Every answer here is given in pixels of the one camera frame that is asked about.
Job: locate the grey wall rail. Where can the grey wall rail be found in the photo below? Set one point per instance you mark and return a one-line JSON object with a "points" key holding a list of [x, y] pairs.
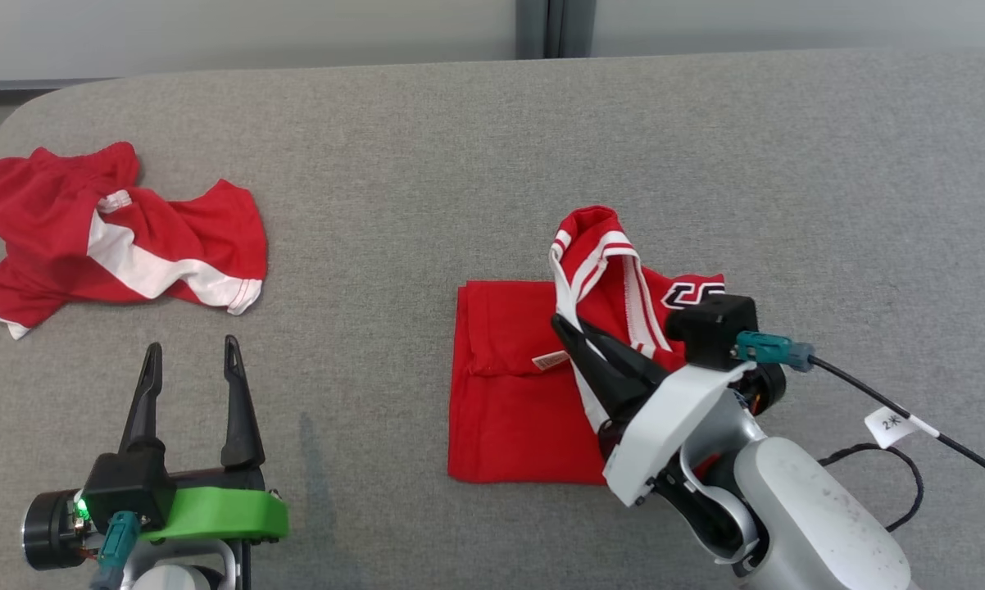
{"points": [[17, 86]]}

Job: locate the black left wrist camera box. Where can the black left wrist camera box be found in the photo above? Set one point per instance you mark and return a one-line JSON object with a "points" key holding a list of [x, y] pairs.
{"points": [[124, 487]]}

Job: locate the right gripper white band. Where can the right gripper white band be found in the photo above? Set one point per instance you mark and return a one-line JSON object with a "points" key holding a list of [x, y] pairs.
{"points": [[664, 426]]}

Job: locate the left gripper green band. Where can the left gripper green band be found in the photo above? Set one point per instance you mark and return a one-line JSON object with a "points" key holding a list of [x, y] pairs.
{"points": [[222, 512]]}

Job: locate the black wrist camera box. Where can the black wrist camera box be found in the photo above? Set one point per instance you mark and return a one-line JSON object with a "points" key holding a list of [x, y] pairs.
{"points": [[718, 328], [124, 487]]}

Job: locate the red jersey shirt with lettering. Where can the red jersey shirt with lettering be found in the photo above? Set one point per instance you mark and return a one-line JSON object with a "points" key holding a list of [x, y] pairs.
{"points": [[509, 410]]}

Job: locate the grey partition post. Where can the grey partition post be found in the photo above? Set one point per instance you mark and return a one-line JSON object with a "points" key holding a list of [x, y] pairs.
{"points": [[554, 29]]}

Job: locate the red shorts with white stripe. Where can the red shorts with white stripe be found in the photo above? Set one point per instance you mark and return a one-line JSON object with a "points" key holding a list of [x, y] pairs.
{"points": [[50, 238]]}

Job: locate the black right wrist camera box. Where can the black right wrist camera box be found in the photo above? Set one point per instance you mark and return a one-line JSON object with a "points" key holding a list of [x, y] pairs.
{"points": [[718, 328]]}

